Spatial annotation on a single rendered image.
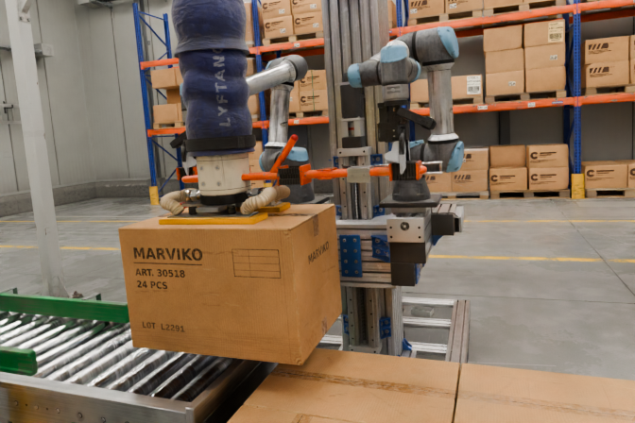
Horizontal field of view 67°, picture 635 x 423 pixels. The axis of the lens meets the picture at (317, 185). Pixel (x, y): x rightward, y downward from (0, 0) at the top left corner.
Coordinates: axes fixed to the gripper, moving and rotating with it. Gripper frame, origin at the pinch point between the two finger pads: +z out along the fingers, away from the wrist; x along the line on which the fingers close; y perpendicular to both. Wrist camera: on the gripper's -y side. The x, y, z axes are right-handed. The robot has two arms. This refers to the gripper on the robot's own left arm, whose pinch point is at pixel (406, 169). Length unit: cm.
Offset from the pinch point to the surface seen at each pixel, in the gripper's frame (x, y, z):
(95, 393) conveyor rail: 34, 91, 61
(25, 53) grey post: -166, 331, -95
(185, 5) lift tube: 12, 61, -53
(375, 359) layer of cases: -13, 16, 66
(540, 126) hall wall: -842, -127, -1
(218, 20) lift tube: 9, 52, -48
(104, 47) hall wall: -844, 854, -265
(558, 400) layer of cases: 0, -39, 66
